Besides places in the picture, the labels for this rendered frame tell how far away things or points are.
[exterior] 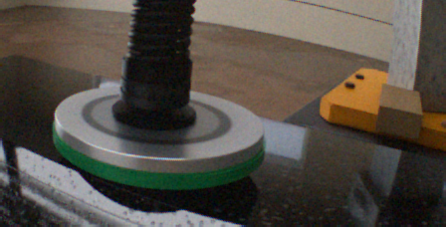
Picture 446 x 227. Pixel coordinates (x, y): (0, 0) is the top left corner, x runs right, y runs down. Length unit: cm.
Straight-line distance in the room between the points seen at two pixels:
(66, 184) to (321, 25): 630
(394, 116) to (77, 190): 62
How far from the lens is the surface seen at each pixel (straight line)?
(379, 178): 58
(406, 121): 96
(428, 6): 116
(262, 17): 697
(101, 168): 45
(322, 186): 54
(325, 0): 670
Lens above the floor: 106
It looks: 16 degrees down
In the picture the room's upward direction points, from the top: 6 degrees clockwise
